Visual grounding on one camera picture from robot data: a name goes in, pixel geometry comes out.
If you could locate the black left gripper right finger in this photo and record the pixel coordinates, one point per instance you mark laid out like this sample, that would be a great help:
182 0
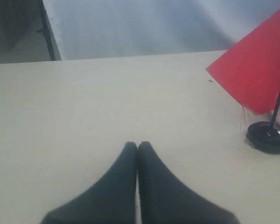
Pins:
164 199

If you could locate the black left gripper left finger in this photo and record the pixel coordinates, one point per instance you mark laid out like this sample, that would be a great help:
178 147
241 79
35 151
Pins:
111 200

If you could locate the red flag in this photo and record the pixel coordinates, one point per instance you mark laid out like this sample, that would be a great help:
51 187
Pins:
250 70

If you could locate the black round flag base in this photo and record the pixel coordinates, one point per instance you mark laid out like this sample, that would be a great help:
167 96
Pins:
263 137

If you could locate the white backdrop cloth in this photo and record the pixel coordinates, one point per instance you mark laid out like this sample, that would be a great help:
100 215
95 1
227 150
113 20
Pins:
85 29

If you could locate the black backdrop stand pole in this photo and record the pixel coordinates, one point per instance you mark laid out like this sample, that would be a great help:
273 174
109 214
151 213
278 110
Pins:
45 31

